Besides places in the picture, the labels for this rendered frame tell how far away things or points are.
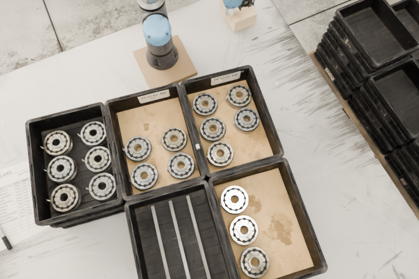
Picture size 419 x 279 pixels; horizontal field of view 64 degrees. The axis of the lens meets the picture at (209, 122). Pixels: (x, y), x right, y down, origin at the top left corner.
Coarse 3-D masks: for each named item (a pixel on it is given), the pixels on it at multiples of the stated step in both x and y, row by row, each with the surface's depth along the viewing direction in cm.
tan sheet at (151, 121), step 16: (128, 112) 139; (144, 112) 139; (160, 112) 139; (176, 112) 139; (128, 128) 136; (144, 128) 136; (160, 128) 136; (160, 144) 134; (128, 160) 131; (160, 160) 132; (144, 176) 129; (160, 176) 129; (192, 176) 129
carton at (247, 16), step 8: (224, 8) 164; (248, 8) 162; (224, 16) 169; (232, 16) 161; (240, 16) 161; (248, 16) 161; (256, 16) 163; (232, 24) 164; (240, 24) 163; (248, 24) 166
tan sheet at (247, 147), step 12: (228, 84) 144; (192, 96) 141; (216, 96) 142; (240, 96) 142; (228, 108) 140; (252, 108) 140; (228, 120) 138; (228, 132) 136; (240, 132) 136; (264, 132) 136; (204, 144) 134; (240, 144) 134; (252, 144) 134; (264, 144) 134; (240, 156) 132; (252, 156) 132; (264, 156) 132; (216, 168) 131
